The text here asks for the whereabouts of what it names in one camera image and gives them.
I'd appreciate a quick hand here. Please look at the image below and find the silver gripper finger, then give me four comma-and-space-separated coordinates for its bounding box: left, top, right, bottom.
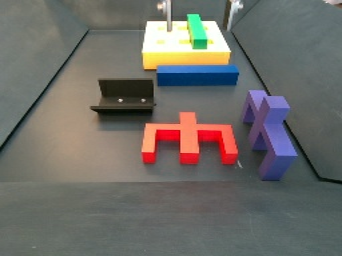
156, 0, 173, 32
227, 0, 243, 30

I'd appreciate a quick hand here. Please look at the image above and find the blue rectangular block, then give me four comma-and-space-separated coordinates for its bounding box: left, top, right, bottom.
156, 65, 239, 86

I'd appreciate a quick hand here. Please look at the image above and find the yellow slotted board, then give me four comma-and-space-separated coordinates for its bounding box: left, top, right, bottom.
142, 21, 231, 70

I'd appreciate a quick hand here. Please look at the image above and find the green rectangular block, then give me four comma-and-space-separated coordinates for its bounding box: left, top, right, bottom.
187, 14, 207, 50

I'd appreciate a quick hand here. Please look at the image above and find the purple cross-shaped block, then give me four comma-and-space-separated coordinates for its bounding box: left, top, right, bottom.
242, 90, 298, 181

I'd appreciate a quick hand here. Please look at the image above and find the red trident-shaped block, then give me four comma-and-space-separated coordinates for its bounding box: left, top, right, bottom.
142, 112, 238, 165

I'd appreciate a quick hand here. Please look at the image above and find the black angle bracket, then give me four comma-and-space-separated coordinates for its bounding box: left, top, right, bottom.
91, 78, 155, 113

